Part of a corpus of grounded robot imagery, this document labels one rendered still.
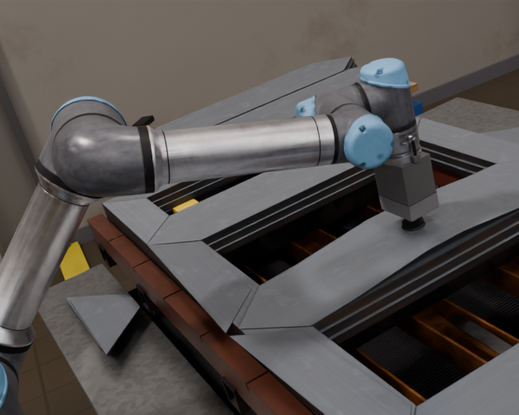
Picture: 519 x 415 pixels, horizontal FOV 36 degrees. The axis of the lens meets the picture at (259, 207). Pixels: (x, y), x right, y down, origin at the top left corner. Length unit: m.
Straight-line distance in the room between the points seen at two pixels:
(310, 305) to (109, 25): 2.68
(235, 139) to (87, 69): 2.74
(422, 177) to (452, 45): 3.23
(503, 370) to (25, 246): 0.72
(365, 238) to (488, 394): 0.46
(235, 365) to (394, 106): 0.49
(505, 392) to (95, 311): 1.03
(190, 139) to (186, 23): 2.81
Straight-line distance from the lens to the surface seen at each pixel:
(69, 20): 3.78
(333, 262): 1.40
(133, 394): 1.58
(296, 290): 1.36
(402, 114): 1.32
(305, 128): 1.14
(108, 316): 1.78
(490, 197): 1.52
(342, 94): 1.29
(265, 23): 4.03
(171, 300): 1.53
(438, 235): 1.39
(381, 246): 1.40
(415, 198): 1.37
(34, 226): 1.26
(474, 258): 1.41
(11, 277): 1.29
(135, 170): 1.08
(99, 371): 1.69
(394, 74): 1.29
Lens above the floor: 1.57
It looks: 25 degrees down
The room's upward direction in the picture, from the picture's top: 16 degrees counter-clockwise
